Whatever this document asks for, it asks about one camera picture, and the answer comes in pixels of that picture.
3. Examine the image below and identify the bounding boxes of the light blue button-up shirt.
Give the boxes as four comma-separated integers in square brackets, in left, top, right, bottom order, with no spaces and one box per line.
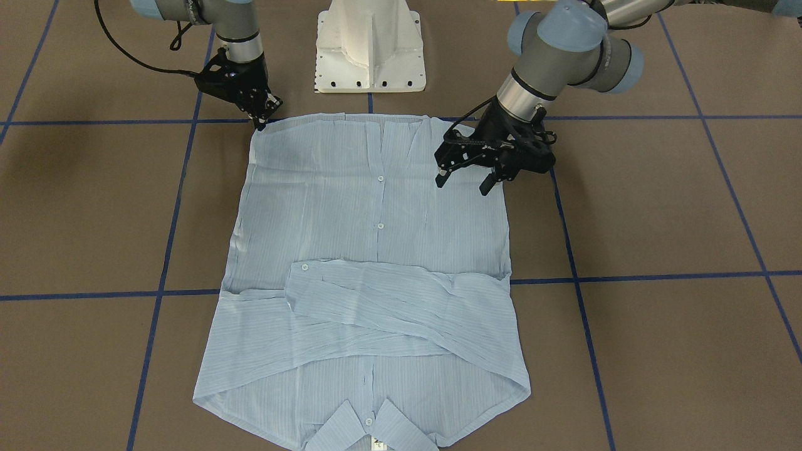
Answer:
[192,113,532,450]

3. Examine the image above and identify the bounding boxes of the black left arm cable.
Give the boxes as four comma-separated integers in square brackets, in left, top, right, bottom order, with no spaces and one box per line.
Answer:
[448,97,502,135]

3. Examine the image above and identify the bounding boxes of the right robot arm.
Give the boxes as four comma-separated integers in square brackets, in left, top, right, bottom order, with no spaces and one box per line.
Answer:
[131,1,283,131]

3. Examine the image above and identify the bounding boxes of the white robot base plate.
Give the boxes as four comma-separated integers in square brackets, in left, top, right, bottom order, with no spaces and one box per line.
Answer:
[314,1,427,93]

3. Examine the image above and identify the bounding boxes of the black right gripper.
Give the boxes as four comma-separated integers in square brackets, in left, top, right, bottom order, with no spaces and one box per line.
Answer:
[194,48,283,131]

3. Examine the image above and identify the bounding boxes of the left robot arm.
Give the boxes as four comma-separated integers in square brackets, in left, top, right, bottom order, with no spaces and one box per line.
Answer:
[434,1,682,195]

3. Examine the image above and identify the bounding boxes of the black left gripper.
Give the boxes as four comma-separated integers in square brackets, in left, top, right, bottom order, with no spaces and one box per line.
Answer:
[434,97,556,196]

